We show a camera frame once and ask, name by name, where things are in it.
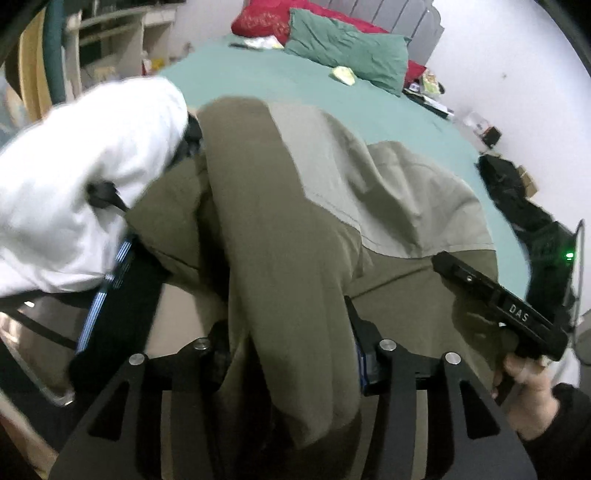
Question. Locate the olive and beige jacket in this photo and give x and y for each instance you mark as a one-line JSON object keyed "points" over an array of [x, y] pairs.
{"points": [[277, 230]]}

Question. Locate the white garment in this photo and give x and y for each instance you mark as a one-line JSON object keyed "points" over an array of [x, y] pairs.
{"points": [[69, 161]]}

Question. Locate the beige wooden desk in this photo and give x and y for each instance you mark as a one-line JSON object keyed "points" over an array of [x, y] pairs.
{"points": [[115, 21]]}

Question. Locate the yellow curtain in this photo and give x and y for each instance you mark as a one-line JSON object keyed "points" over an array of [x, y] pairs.
{"points": [[34, 69]]}

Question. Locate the teal pillow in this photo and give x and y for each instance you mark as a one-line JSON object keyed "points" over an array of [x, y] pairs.
{"points": [[351, 46]]}

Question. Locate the printed papers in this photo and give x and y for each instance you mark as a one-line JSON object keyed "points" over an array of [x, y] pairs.
{"points": [[263, 44]]}

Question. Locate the teal curtain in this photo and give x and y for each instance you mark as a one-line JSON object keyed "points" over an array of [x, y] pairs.
{"points": [[55, 50]]}

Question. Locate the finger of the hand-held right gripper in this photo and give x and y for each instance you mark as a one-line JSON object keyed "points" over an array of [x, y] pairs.
{"points": [[457, 274]]}

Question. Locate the small yellow cloth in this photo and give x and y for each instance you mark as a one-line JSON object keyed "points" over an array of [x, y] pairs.
{"points": [[344, 75]]}

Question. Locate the small dark box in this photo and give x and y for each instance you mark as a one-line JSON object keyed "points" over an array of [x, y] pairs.
{"points": [[490, 137]]}

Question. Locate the grey padded headboard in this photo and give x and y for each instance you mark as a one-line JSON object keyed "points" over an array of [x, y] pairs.
{"points": [[406, 14]]}

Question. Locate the small cardboard box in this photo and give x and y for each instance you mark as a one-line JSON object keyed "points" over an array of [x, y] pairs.
{"points": [[527, 181]]}

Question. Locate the black device with green light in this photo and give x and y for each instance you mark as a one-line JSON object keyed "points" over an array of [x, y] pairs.
{"points": [[554, 244]]}

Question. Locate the black garment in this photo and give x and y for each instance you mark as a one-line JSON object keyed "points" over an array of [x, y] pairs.
{"points": [[134, 295]]}

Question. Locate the person's right forearm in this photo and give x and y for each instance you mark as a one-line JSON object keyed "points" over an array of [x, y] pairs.
{"points": [[563, 438]]}

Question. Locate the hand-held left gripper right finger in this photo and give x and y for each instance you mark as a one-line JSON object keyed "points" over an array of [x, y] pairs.
{"points": [[367, 364]]}

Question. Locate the red pillow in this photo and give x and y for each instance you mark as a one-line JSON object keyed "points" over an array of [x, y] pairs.
{"points": [[258, 21]]}

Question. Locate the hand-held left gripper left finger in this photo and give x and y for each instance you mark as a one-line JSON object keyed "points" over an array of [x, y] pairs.
{"points": [[189, 369]]}

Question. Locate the person's right hand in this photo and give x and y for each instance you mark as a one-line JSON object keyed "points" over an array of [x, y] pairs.
{"points": [[531, 397]]}

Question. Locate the yellow snack packet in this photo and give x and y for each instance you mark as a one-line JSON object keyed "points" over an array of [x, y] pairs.
{"points": [[430, 82]]}

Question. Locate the black bag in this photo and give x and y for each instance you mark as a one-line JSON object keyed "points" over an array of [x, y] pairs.
{"points": [[512, 194]]}

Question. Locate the beige garment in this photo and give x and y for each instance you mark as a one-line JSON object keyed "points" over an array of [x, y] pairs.
{"points": [[184, 318]]}

